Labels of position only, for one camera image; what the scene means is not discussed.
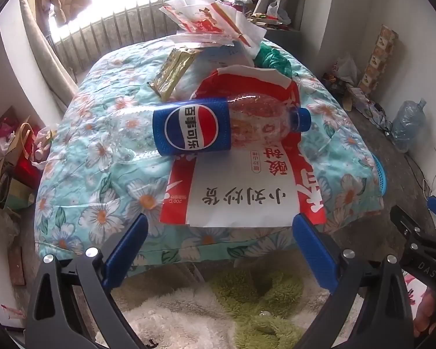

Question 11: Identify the blue plastic basket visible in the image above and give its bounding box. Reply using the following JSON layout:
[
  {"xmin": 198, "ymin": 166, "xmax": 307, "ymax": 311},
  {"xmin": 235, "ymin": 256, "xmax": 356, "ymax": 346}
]
[{"xmin": 371, "ymin": 153, "xmax": 389, "ymax": 197}]

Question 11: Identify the gold snack packet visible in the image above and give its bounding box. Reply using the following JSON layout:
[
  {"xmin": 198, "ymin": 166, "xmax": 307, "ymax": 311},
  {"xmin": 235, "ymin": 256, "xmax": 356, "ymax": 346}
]
[{"xmin": 148, "ymin": 47, "xmax": 200, "ymax": 102}]

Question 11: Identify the blue label cola bottle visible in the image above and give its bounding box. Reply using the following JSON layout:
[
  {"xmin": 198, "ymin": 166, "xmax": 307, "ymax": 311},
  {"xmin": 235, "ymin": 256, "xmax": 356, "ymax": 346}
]
[{"xmin": 118, "ymin": 96, "xmax": 312, "ymax": 162}]

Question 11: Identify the large water jug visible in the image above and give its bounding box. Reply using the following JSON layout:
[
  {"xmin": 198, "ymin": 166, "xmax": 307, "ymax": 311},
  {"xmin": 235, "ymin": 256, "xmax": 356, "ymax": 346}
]
[{"xmin": 390, "ymin": 98, "xmax": 427, "ymax": 153}]

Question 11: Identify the green plastic bag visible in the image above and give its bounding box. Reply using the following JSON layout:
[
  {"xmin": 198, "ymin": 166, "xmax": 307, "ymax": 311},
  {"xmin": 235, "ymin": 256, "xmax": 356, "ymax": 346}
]
[{"xmin": 254, "ymin": 42, "xmax": 293, "ymax": 79}]

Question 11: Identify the window railing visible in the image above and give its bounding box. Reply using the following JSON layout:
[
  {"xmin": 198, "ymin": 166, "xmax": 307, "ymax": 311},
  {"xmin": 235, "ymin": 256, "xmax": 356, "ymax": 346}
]
[{"xmin": 49, "ymin": 0, "xmax": 240, "ymax": 73}]

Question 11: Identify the pink floral clothing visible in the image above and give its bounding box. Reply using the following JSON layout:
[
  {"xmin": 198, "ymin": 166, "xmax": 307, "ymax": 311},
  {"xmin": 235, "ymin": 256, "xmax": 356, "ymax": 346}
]
[{"xmin": 403, "ymin": 271, "xmax": 436, "ymax": 320}]

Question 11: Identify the person's right hand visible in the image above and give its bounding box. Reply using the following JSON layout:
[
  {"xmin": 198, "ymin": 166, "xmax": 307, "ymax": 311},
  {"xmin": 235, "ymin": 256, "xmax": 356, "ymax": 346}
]
[{"xmin": 413, "ymin": 287, "xmax": 436, "ymax": 338}]

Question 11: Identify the red gift bag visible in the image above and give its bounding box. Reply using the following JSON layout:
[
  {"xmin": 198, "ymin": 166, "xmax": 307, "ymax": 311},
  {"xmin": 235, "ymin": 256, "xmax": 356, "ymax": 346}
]
[{"xmin": 15, "ymin": 124, "xmax": 46, "ymax": 190}]

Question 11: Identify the small white plastic bag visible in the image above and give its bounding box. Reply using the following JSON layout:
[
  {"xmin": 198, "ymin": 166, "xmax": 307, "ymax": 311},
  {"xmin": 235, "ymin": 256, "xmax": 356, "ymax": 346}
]
[{"xmin": 267, "ymin": 0, "xmax": 291, "ymax": 22}]

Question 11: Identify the red white printed plastic bag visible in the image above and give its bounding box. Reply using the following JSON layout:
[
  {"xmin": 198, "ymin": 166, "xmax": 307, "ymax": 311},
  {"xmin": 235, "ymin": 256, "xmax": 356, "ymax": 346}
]
[{"xmin": 159, "ymin": 0, "xmax": 267, "ymax": 49}]

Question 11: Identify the white fluffy blanket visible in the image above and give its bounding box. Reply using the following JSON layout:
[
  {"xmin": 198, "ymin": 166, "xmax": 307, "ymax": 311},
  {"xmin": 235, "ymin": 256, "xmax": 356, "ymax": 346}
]
[{"xmin": 94, "ymin": 280, "xmax": 364, "ymax": 349}]

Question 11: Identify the pink tissue paper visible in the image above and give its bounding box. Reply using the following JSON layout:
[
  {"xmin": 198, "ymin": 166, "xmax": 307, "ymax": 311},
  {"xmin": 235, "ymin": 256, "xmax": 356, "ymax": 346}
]
[{"xmin": 0, "ymin": 116, "xmax": 19, "ymax": 161}]

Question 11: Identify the green fluffy blanket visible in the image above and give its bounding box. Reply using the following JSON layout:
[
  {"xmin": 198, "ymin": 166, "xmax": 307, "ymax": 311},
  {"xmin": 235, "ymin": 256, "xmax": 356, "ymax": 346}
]
[{"xmin": 211, "ymin": 269, "xmax": 306, "ymax": 349}]

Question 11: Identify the red white paper bag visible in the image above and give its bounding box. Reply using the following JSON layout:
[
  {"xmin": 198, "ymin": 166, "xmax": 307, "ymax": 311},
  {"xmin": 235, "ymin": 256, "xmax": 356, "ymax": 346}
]
[{"xmin": 160, "ymin": 65, "xmax": 328, "ymax": 228}]

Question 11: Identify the crumpled white floor bag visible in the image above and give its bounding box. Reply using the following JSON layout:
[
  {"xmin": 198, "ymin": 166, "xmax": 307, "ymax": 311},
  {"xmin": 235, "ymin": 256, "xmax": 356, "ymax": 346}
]
[{"xmin": 334, "ymin": 56, "xmax": 358, "ymax": 82}]

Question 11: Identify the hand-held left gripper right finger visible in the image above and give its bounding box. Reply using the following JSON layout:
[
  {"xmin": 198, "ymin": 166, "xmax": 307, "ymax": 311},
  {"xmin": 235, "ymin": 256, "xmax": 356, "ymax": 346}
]
[{"xmin": 292, "ymin": 213, "xmax": 417, "ymax": 349}]

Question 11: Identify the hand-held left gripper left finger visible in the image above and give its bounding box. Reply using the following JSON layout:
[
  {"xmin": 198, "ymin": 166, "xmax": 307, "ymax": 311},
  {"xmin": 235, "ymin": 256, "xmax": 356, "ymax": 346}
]
[{"xmin": 25, "ymin": 213, "xmax": 149, "ymax": 349}]

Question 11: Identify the floral turquoise blanket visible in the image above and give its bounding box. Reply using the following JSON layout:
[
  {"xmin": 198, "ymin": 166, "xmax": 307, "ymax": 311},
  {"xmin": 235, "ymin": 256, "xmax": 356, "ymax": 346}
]
[{"xmin": 34, "ymin": 38, "xmax": 384, "ymax": 273}]

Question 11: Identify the grey cabinet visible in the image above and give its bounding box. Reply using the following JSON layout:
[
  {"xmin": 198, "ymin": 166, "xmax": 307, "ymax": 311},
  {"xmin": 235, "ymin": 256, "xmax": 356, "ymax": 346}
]
[{"xmin": 265, "ymin": 24, "xmax": 302, "ymax": 51}]

